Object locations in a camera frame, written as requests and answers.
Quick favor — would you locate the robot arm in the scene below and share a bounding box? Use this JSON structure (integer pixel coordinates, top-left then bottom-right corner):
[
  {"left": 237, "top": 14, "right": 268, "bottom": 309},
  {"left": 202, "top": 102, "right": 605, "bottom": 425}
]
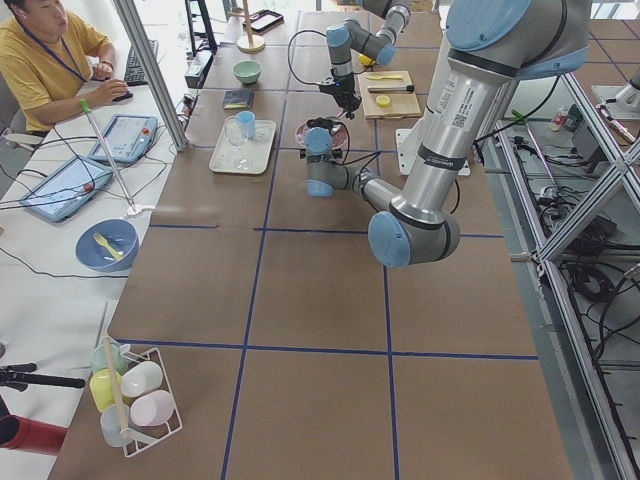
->
[
  {"left": 318, "top": 1, "right": 411, "bottom": 119},
  {"left": 304, "top": 1, "right": 591, "bottom": 267}
]

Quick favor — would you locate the round wooden stand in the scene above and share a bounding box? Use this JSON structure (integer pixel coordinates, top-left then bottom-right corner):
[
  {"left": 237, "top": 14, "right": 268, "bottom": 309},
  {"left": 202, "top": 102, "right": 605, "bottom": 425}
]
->
[{"left": 236, "top": 0, "right": 266, "bottom": 53}]

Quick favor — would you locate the white plastic cup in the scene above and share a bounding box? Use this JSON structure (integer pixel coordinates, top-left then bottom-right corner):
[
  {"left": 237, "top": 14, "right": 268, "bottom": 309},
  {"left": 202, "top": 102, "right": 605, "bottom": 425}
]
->
[{"left": 120, "top": 361, "right": 164, "bottom": 398}]

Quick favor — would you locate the wooden cutting board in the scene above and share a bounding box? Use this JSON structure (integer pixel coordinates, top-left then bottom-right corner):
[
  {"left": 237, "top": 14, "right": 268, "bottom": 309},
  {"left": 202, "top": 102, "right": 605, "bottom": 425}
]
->
[{"left": 358, "top": 71, "right": 422, "bottom": 120}]

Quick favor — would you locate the cream bear tray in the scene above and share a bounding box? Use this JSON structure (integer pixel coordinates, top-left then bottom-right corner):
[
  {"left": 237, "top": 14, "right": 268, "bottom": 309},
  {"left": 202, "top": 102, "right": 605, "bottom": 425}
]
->
[{"left": 209, "top": 120, "right": 277, "bottom": 175}]

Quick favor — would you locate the red cylinder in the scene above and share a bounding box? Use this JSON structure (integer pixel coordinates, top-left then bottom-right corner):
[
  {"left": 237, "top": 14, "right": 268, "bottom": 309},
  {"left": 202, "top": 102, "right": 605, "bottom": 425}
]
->
[{"left": 1, "top": 415, "right": 67, "bottom": 456}]

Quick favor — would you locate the blue bowl on desk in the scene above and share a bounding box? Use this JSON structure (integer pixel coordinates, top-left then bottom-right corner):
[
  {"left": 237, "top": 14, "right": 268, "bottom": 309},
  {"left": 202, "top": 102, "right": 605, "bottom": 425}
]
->
[{"left": 75, "top": 219, "right": 139, "bottom": 273}]

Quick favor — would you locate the mint green bowl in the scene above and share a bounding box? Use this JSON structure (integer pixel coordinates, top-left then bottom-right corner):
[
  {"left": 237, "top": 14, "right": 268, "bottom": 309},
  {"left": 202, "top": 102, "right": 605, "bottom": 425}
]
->
[{"left": 232, "top": 60, "right": 262, "bottom": 85}]

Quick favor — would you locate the near blue teach pendant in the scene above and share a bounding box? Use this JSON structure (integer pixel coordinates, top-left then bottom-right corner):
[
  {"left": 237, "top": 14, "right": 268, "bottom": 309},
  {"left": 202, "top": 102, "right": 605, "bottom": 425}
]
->
[{"left": 19, "top": 155, "right": 113, "bottom": 223}]

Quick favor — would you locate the blue teach pendant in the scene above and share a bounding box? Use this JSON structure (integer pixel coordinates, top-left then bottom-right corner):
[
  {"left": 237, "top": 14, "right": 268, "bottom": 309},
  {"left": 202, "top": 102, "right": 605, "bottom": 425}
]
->
[
  {"left": 19, "top": 155, "right": 113, "bottom": 223},
  {"left": 102, "top": 114, "right": 159, "bottom": 165}
]

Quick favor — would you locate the front yellow lemon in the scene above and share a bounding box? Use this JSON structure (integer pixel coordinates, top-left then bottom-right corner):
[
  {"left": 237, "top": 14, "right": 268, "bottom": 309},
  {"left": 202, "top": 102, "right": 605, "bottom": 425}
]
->
[{"left": 358, "top": 54, "right": 376, "bottom": 68}]

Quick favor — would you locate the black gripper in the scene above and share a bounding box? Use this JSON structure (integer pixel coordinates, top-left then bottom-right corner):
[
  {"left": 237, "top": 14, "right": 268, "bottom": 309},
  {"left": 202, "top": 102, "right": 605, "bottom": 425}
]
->
[
  {"left": 318, "top": 74, "right": 361, "bottom": 120},
  {"left": 299, "top": 117, "right": 343, "bottom": 160}
]

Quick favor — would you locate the clear wine glass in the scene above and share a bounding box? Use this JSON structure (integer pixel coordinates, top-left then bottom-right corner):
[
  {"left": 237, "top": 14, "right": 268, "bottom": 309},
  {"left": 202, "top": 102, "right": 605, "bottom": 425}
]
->
[{"left": 224, "top": 116, "right": 249, "bottom": 171}]

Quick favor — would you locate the white wire cup rack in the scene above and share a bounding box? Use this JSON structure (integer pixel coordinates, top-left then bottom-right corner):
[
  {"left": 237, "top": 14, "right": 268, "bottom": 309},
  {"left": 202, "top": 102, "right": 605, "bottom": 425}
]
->
[{"left": 100, "top": 337, "right": 183, "bottom": 458}]

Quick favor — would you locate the steel muddler black tip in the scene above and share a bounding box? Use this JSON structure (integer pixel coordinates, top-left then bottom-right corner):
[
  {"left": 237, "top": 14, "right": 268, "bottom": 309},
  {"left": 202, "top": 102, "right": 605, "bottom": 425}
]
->
[{"left": 367, "top": 84, "right": 415, "bottom": 95}]

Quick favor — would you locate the person in yellow shirt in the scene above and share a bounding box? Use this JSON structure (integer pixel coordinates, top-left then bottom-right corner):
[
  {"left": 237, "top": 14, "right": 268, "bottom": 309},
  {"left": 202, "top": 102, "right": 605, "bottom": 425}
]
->
[{"left": 1, "top": 1, "right": 128, "bottom": 135}]

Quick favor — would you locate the blue plastic cup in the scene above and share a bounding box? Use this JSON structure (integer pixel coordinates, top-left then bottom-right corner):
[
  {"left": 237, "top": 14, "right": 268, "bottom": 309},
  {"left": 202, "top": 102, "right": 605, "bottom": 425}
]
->
[{"left": 236, "top": 111, "right": 256, "bottom": 140}]

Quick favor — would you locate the pink bowl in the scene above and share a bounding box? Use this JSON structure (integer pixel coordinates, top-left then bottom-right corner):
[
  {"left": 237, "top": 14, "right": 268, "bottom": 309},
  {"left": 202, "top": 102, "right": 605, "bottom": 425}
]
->
[{"left": 295, "top": 122, "right": 348, "bottom": 149}]

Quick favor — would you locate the half lemon slice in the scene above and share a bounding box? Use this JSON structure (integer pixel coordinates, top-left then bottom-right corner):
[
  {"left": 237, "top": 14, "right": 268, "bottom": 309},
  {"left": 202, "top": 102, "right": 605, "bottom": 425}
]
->
[{"left": 375, "top": 95, "right": 391, "bottom": 108}]

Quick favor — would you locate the yellow plastic fork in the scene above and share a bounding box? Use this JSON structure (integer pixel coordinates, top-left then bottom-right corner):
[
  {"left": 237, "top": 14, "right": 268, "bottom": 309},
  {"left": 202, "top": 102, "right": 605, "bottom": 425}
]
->
[{"left": 92, "top": 232, "right": 123, "bottom": 261}]

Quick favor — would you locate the black tripod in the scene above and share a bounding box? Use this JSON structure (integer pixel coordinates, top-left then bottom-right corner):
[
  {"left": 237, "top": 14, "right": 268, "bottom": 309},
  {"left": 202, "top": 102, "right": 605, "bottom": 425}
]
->
[{"left": 1, "top": 363, "right": 86, "bottom": 392}]

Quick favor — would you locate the aluminium frame post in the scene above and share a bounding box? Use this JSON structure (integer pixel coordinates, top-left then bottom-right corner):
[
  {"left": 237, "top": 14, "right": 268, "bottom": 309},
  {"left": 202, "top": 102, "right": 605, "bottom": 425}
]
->
[{"left": 113, "top": 0, "right": 188, "bottom": 152}]

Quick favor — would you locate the black keyboard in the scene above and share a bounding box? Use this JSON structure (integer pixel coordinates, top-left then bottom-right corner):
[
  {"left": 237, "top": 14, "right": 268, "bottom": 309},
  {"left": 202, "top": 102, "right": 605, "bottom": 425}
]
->
[{"left": 123, "top": 47, "right": 148, "bottom": 87}]

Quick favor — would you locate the yellow plastic knife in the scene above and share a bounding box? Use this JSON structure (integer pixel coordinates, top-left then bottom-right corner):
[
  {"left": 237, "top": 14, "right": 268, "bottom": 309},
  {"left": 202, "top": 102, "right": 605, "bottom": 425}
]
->
[{"left": 365, "top": 74, "right": 404, "bottom": 81}]

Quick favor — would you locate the pink plastic cup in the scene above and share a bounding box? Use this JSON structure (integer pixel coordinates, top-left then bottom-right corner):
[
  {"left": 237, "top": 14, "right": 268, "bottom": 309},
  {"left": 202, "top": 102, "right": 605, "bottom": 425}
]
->
[{"left": 130, "top": 390, "right": 176, "bottom": 427}]

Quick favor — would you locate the yellow plastic cup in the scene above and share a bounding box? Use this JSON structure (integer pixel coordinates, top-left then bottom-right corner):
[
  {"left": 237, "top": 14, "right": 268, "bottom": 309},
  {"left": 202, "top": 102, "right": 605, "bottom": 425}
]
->
[{"left": 89, "top": 368, "right": 115, "bottom": 413}]

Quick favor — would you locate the far blue teach pendant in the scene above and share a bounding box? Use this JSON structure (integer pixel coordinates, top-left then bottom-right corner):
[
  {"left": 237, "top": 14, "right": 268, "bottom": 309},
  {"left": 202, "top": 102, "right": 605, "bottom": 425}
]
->
[{"left": 102, "top": 114, "right": 159, "bottom": 165}]

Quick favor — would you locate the grey folded cloth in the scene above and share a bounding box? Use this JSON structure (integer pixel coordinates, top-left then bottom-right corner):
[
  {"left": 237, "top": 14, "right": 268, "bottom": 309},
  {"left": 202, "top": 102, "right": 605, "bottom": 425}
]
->
[{"left": 222, "top": 89, "right": 254, "bottom": 110}]

